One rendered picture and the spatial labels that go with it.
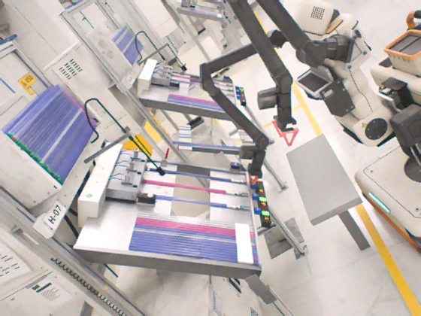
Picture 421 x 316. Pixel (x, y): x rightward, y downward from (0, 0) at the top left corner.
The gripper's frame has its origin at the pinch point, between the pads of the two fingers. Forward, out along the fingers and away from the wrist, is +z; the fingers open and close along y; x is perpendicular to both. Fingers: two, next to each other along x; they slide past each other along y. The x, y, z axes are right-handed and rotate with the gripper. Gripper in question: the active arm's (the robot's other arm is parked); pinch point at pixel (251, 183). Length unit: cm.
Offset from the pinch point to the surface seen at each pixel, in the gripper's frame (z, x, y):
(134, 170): -5, -59, 12
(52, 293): 26, -79, 60
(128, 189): -4, -59, 27
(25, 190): -14, -92, 50
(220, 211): 1.5, -16.4, 25.6
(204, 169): 1.6, -25.1, -8.7
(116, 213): 2, -61, 36
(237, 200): 1.4, -8.1, 15.1
